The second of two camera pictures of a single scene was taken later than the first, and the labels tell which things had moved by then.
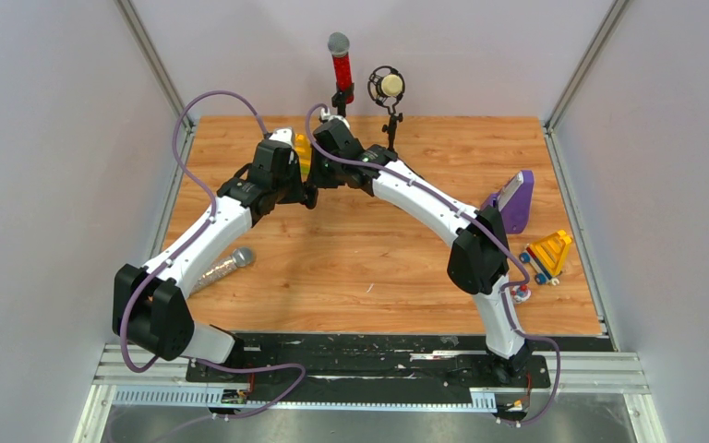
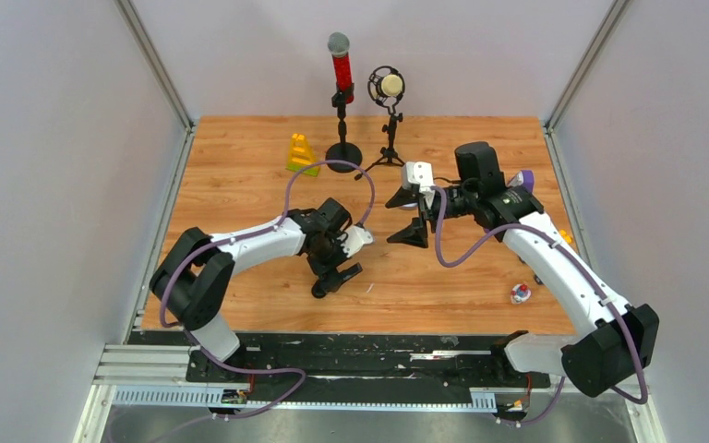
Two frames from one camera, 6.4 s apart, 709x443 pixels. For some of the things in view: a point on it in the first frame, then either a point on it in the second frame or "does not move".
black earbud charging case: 311,196 → 324,285
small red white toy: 521,293 does not move
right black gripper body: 327,172 → 431,214
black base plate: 361,363 does not move
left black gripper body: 292,189 → 329,257
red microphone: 339,44 does not move
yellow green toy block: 303,144 does not move
